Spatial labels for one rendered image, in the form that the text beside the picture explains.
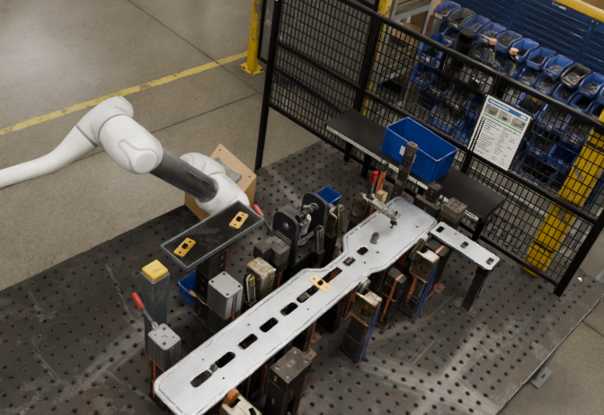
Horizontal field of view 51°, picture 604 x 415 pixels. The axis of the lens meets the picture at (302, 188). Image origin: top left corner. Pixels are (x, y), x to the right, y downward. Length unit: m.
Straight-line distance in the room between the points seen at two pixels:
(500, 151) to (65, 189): 2.65
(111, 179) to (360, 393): 2.42
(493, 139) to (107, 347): 1.80
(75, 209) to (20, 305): 1.48
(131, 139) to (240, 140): 2.60
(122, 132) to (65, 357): 0.88
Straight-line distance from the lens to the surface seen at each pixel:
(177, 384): 2.07
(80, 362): 2.50
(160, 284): 2.15
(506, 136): 2.86
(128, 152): 2.10
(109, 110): 2.23
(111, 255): 2.83
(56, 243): 3.90
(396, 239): 2.61
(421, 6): 4.82
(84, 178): 4.31
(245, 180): 2.81
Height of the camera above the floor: 2.75
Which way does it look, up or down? 40 degrees down
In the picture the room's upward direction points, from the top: 10 degrees clockwise
